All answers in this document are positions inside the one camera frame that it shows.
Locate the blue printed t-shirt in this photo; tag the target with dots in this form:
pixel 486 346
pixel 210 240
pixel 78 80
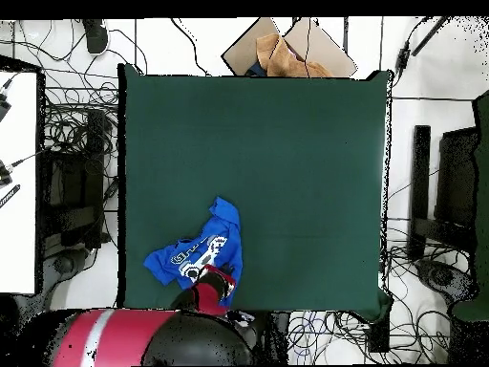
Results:
pixel 217 244

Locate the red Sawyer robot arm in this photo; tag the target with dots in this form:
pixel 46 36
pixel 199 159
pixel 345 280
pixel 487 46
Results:
pixel 153 336

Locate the dark green table cloth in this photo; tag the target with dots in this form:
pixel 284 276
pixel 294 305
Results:
pixel 305 153

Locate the white desk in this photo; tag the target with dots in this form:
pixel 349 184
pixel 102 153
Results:
pixel 19 229

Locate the tan towel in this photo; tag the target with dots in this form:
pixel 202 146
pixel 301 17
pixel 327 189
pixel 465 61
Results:
pixel 286 63

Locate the black striped bar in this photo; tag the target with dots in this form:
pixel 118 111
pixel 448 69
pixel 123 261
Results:
pixel 9 195

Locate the brown cardboard box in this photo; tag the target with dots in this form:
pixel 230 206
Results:
pixel 324 49

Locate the green draped cloth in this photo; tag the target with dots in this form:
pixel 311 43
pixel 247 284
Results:
pixel 482 229

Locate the person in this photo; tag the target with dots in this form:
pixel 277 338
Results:
pixel 95 36

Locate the black power adapter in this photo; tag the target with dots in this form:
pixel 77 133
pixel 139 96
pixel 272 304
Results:
pixel 402 57

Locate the thin black rod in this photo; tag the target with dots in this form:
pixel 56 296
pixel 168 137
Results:
pixel 429 36

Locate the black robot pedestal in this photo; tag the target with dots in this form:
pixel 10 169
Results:
pixel 271 336

